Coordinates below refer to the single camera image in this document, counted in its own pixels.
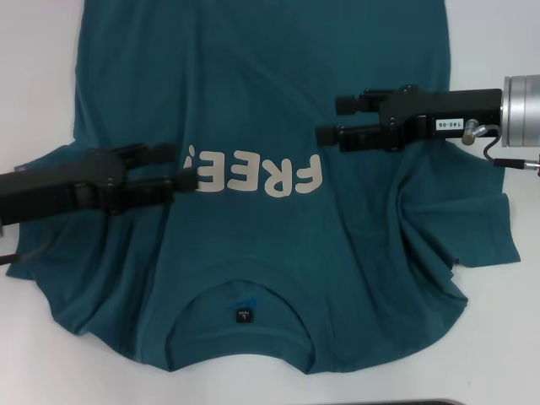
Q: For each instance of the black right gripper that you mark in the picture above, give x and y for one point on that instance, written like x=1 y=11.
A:
x=455 y=107

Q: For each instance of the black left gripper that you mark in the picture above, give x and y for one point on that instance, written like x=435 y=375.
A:
x=63 y=185

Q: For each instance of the teal FREE print t-shirt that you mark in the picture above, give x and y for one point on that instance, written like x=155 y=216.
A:
x=270 y=84

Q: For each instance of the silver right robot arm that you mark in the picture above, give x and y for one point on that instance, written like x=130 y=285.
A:
x=523 y=109

